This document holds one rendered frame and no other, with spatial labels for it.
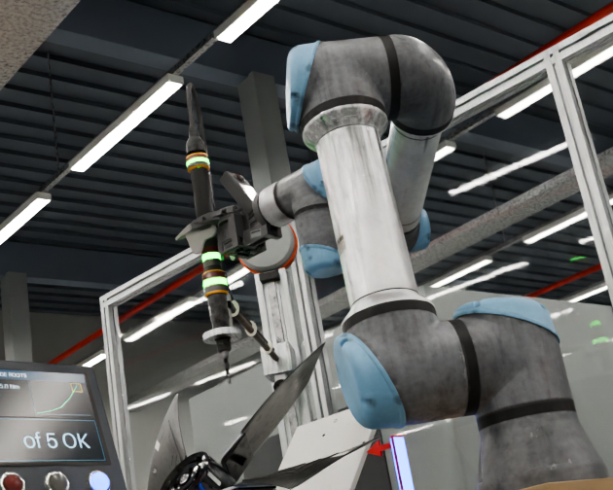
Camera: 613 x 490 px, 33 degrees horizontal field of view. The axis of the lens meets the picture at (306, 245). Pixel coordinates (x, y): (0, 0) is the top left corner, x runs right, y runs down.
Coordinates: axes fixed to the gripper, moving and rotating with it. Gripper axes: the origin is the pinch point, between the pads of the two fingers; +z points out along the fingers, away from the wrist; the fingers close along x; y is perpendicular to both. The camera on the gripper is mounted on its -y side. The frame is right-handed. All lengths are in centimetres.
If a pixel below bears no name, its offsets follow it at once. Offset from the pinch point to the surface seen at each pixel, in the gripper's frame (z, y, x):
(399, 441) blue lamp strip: -38, 48, 0
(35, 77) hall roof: 562, -428, 350
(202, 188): -4.3, -8.4, -1.1
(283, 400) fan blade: -1.4, 31.3, 14.6
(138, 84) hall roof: 527, -428, 439
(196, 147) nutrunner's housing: -4.4, -17.0, -1.3
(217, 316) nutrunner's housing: -3.9, 17.1, -1.6
